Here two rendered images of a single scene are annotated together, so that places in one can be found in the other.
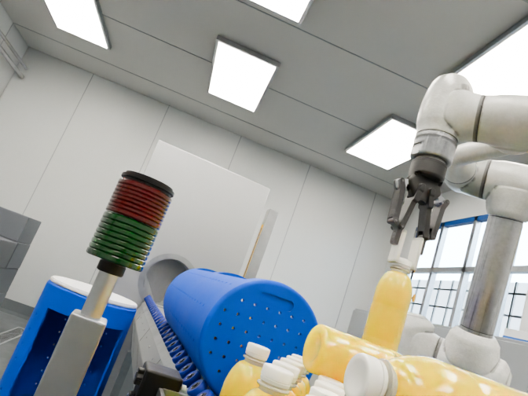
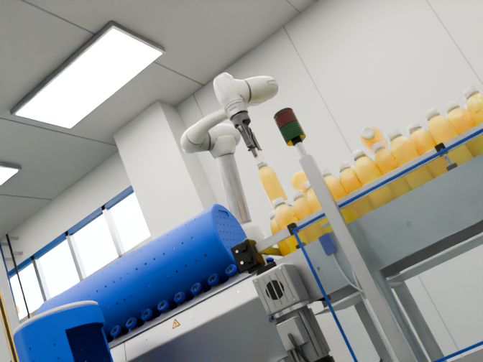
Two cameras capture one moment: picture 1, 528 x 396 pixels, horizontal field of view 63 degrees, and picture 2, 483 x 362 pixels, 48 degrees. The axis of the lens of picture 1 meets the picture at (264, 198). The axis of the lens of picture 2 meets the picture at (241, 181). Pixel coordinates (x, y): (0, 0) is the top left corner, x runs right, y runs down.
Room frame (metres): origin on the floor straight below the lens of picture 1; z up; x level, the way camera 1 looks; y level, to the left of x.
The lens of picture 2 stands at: (-0.12, 1.51, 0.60)
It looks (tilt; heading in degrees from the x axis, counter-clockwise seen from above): 19 degrees up; 301
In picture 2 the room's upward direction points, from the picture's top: 24 degrees counter-clockwise
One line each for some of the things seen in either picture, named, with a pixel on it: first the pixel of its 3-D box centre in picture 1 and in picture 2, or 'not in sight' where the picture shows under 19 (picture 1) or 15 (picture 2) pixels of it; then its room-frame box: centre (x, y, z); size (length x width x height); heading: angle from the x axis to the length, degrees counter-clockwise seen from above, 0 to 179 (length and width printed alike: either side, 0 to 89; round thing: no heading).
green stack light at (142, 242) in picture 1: (122, 241); (292, 133); (0.49, 0.13, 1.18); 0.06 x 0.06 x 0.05
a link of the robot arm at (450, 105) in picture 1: (450, 109); (229, 90); (0.87, -0.32, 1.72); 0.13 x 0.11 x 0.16; 59
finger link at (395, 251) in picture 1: (397, 246); (256, 156); (0.87, -0.29, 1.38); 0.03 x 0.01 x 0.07; 14
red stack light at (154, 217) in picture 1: (139, 204); (286, 121); (0.49, 0.13, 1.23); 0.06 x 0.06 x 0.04
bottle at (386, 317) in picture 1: (388, 312); (272, 186); (0.88, -0.31, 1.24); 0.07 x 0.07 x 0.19
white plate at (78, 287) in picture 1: (94, 291); (57, 319); (1.44, 0.40, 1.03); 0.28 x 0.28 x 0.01
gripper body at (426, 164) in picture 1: (424, 181); (244, 126); (0.87, -0.31, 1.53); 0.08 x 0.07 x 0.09; 104
